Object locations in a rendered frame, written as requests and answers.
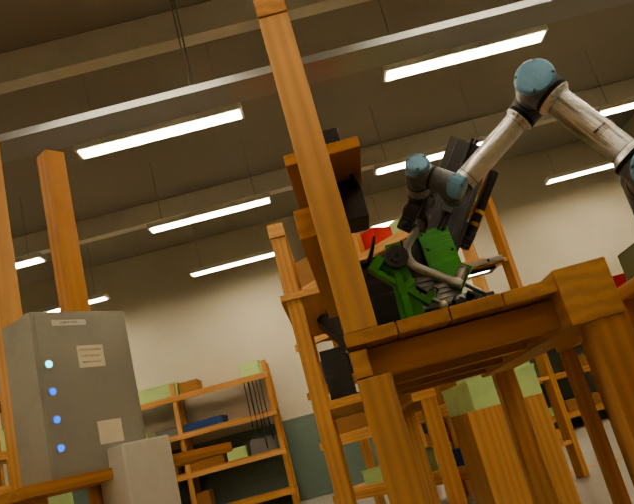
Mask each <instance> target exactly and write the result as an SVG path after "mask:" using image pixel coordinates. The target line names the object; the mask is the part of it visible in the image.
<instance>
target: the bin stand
mask: <svg viewBox="0 0 634 504"><path fill-rule="evenodd" d="M580 344H581V345H582V348H583V351H584V354H585V356H586V359H587V362H588V364H589V367H590V370H591V372H592V375H593V378H594V381H595V383H596V386H597V389H598V391H599V394H600V397H601V399H602V402H603V405H604V408H605V410H606V413H607V416H608V418H609V421H610V424H611V427H612V429H613V432H614V435H615V437H616V440H617V443H618V445H619V448H620V451H621V454H622V456H623V459H624V462H625V464H626V467H627V470H628V472H629V475H630V478H631V481H632V483H633V486H634V473H633V470H632V467H631V465H630V462H629V459H628V457H627V454H626V451H625V448H624V446H623V443H622V440H621V438H620V435H619V432H618V430H617V427H616V424H615V422H614V419H613V416H612V414H611V411H610V408H609V405H608V403H607V400H606V397H605V395H604V392H603V389H602V387H601V384H600V381H599V379H598V376H597V373H596V371H595V368H594V365H593V362H592V360H591V357H590V354H589V352H588V349H587V346H586V344H585V341H584V338H583V336H582V334H581V335H579V336H577V337H575V338H573V339H571V340H569V341H567V342H565V343H563V344H561V345H559V346H557V347H555V349H556V352H557V353H559V355H560V358H561V361H562V363H563V366H564V369H565V372H566V374H567V377H568V380H569V383H570V386H571V388H572V391H573V394H574V397H575V400H576V402H577V405H578V408H579V411H580V413H581V416H582V419H583V422H584V425H585V427H586V430H587V433H588V436H589V438H590V441H591V444H592V447H593V450H594V452H595V455H596V458H597V461H598V464H599V466H600V469H601V472H602V475H603V477H604V480H605V483H606V486H607V489H608V491H609V494H610V497H611V500H612V502H613V504H632V502H631V500H630V497H629V494H628V491H627V489H626V486H625V483H624V481H623V478H622V475H621V472H620V470H619V467H618V464H617V461H616V459H615V456H614V453H613V451H612V448H611V445H610V442H609V440H608V437H607V434H606V431H605V429H604V426H603V423H602V421H601V418H600V415H599V412H598V410H597V407H596V404H595V401H594V399H593V396H592V393H591V391H590V388H589V385H588V382H587V380H586V377H585V374H584V371H583V369H582V366H581V363H580V361H579V358H578V355H577V352H576V350H575V348H574V347H576V346H578V345H580ZM572 348H573V349H572Z"/></svg>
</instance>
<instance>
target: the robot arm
mask: <svg viewBox="0 0 634 504"><path fill-rule="evenodd" d="M514 88H515V93H516V97H515V100H514V102H513V104H512V105H511V106H510V107H509V108H508V110H507V116H506V117H505V118H504V119H503V120H502V121H501V122H500V124H499V125H498V126H497V127H496V128H495V129H494V130H493V131H492V133H491V134H490V135H489V136H488V137H487V138H486V139H485V141H484V142H483V143H482V144H481V145H480V146H479V147H478V148H477V150H476V151H475V152H474V153H473V154H472V155H471V156H470V158H469V159H468V160H467V161H466V162H465V163H464V164H463V166H462V167H461V168H460V169H459V170H458V171H457V172H456V173H455V172H452V171H449V170H446V169H443V168H440V167H437V166H435V165H432V164H430V161H429V159H428V158H427V157H426V156H425V155H423V154H413V155H411V156H409V157H408V158H407V160H406V163H405V176H406V191H407V196H408V198H409V199H408V203H407V204H406V205H405V206H404V208H403V211H402V213H403V214H402V216H401V218H400V221H399V223H398V225H397V228H398V229H400V230H403V231H405V232H407V233H411V231H412V229H413V227H414V224H415V222H416V220H417V219H418V220H419V221H418V224H419V225H420V227H419V229H420V231H419V232H421V233H424V232H425V231H426V229H427V227H428V225H429V223H430V219H431V214H430V215H429V216H427V211H428V210H429V208H430V207H431V209H433V207H434V206H435V195H434V194H431V191H434V192H437V193H439V194H440V196H441V198H442V200H443V202H444V203H445V204H446V205H447V206H449V207H451V208H459V207H461V206H462V205H463V204H464V203H465V201H466V198H467V195H468V194H469V193H470V192H471V191H472V189H474V187H475V186H476V185H477V184H478V183H479V182H480V181H481V180H482V178H483V177H484V176H485V175H486V174H487V173H488V172H489V171H490V169H491V168H492V167H493V166H494V165H495V164H496V163H497V161H498V160H499V159H500V158H501V157H502V156H503V155H504V154H505V152H506V151H507V150H508V149H509V148H510V147H511V146H512V145H513V143H514V142H515V141H516V140H517V139H518V138H519V137H520V136H521V134H522V133H523V132H524V131H525V130H530V129H531V128H532V127H533V126H534V125H535V124H536V122H537V121H538V120H539V119H540V118H541V117H542V116H543V115H544V114H550V115H551V116H552V117H554V118H555V119H556V120H558V121H559V122H560V123H561V124H563V125H564V126H565V127H567V128H568V129H569V130H570V131H572V132H573V133H574V134H576V135H577V136H578V137H579V138H581V139H582V140H583V141H585V142H586V143H587V144H588V145H590V146H591V147H592V148H593V149H595V150H596V151H597V152H599V153H600V154H601V155H602V156H604V157H605V158H606V159H608V160H609V161H610V162H611V163H613V166H614V172H615V173H616V174H618V175H619V180H620V185H621V187H622V188H623V190H624V193H625V195H626V197H627V200H628V202H629V205H630V207H631V209H632V212H633V214H634V139H633V138H632V137H631V136H629V135H628V134H627V133H626V132H624V131H623V130H622V129H620V128H619V127H618V126H616V125H615V124H614V123H612V122H611V121H610V120H608V119H607V118H606V117H604V116H603V115H602V114H600V113H599V112H598V111H596V110H595V109H594V108H592V107H591V106H590V105H588V104H587V103H586V102H584V101H583V100H582V99H580V98H579V97H578V96H576V95H575V94H574V93H572V92H571V91H570V90H569V83H568V82H567V81H566V80H565V79H563V78H562V77H561V76H559V75H558V74H557V73H556V70H555V68H554V66H553V65H552V64H551V63H550V62H549V61H547V60H545V59H541V58H536V59H530V60H528V61H526V62H524V63H523V64H522V65H520V66H519V68H518V69H517V71H516V73H515V76H514ZM432 196H433V197H432ZM433 201H434V204H433Z"/></svg>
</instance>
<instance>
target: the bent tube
mask: <svg viewBox="0 0 634 504"><path fill-rule="evenodd" d="M419 227H420V225H419V224H418V223H417V222H415V224H414V227H413V229H412V231H411V233H409V235H408V237H407V238H406V240H405V242H404V244H403V247H404V248H405V249H406V250H407V251H408V254H409V260H408V263H407V265H408V266H409V267H410V268H411V269H412V270H414V271H416V272H418V273H420V274H423V275H426V276H428V277H431V278H434V279H436V280H439V281H442V282H444V283H447V284H449V285H452V286H455V287H457V288H460V289H461V288H462V285H463V283H464V280H462V279H459V278H457V277H454V276H451V275H449V274H446V273H443V272H441V271H438V270H435V269H433V268H430V267H427V266H425V265H422V264H420V263H418V262H416V261H415V260H414V258H413V257H412V254H411V248H412V245H413V243H414V242H415V240H416V239H417V237H418V236H419V234H420V232H419V231H420V229H419Z"/></svg>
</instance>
